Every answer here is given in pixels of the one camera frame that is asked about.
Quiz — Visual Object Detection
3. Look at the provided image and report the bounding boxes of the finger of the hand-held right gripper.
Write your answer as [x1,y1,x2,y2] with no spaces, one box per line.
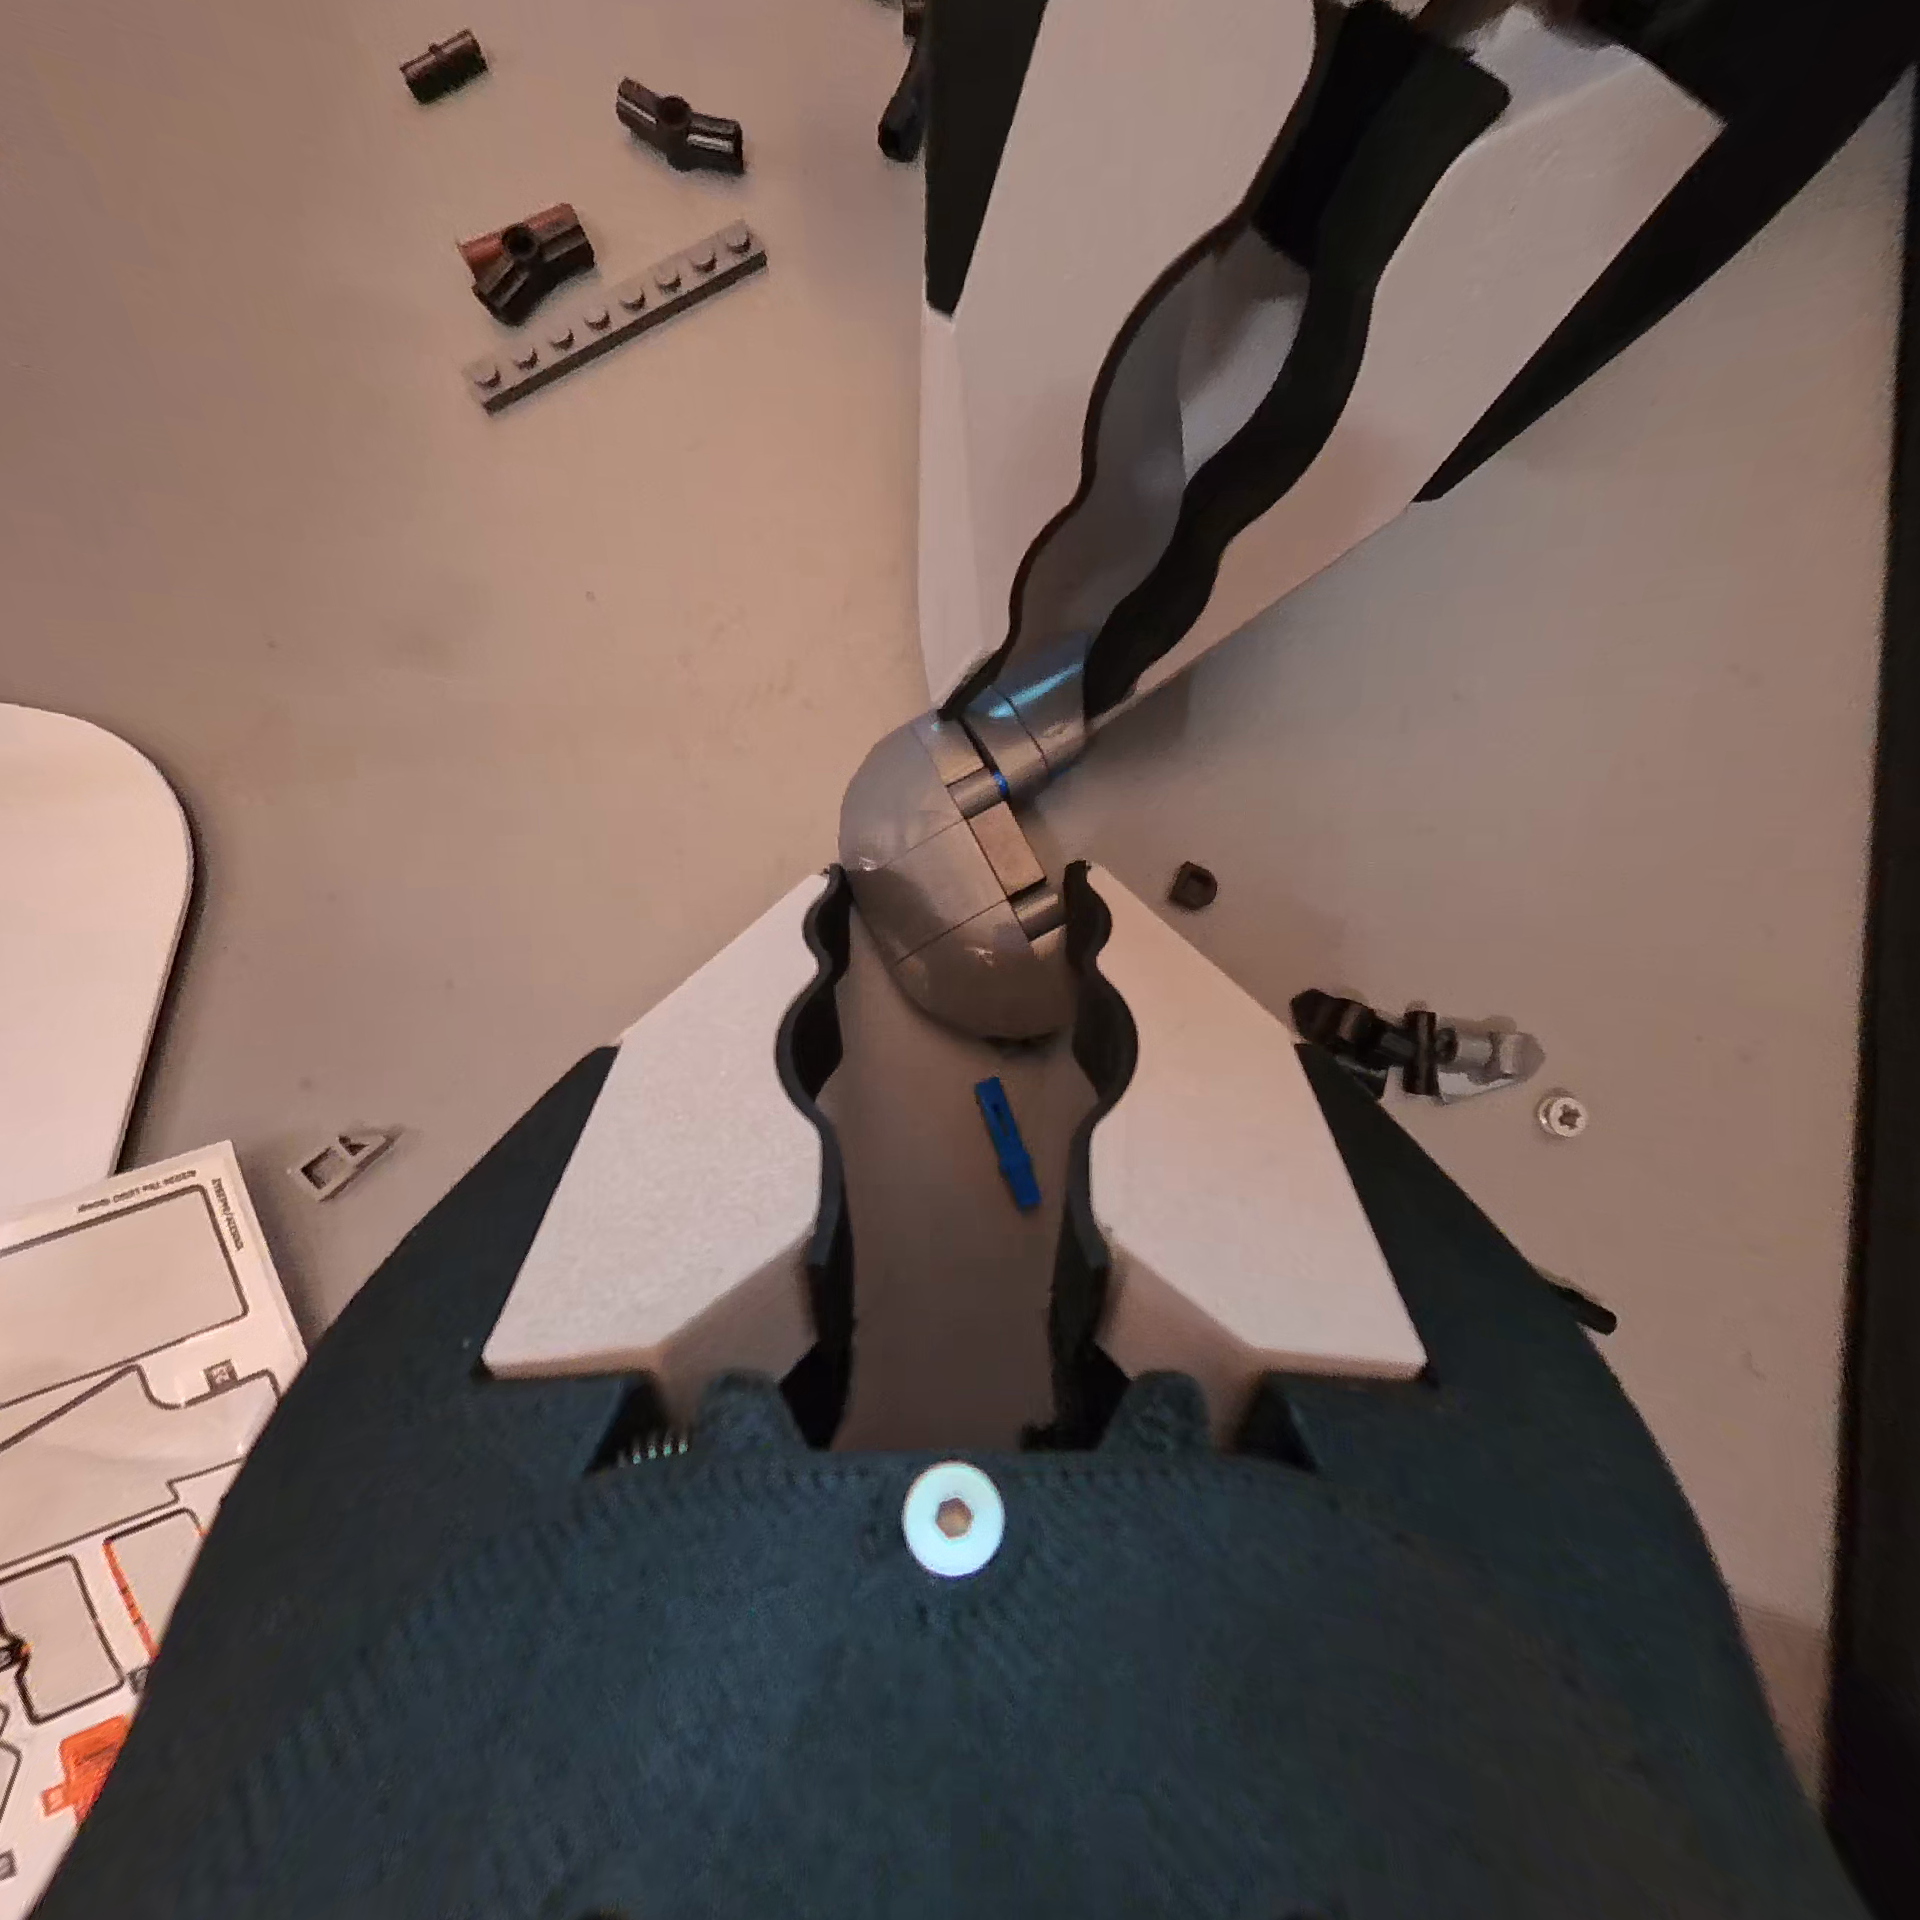
[914,0,1339,706]
[1079,32,1730,718]

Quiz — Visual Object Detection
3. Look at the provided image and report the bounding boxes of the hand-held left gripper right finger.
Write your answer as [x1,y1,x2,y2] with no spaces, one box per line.
[1046,859,1430,1449]

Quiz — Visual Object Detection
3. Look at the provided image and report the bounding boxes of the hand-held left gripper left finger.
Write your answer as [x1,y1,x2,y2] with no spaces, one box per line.
[478,865,859,1449]

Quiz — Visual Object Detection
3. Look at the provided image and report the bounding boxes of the dark grey curved lego panel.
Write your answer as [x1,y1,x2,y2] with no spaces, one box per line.
[835,718,1075,1046]

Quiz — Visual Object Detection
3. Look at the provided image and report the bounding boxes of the grey bent lego beam assembly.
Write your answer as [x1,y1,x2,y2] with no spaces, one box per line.
[944,633,1103,806]

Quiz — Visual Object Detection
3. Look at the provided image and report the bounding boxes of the black bent lego pin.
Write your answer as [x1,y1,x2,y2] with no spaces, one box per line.
[877,0,927,165]

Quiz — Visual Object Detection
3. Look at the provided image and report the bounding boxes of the long blue lego pin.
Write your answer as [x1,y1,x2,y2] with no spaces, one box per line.
[971,1077,1042,1215]

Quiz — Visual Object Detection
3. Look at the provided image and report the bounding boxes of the small grey lego piece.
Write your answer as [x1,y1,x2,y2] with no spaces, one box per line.
[287,1125,405,1206]

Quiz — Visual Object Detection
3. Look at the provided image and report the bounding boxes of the black lego connector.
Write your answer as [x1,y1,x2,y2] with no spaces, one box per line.
[614,78,749,175]

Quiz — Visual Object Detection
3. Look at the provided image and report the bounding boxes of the long grey lego plate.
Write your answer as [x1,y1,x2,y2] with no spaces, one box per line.
[462,222,769,419]

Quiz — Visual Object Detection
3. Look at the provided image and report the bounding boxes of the black red lego piece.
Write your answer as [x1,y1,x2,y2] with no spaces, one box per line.
[456,201,597,327]

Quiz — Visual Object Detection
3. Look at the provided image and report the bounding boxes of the white sticker sheet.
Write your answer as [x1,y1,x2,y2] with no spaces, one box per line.
[0,1142,307,1893]

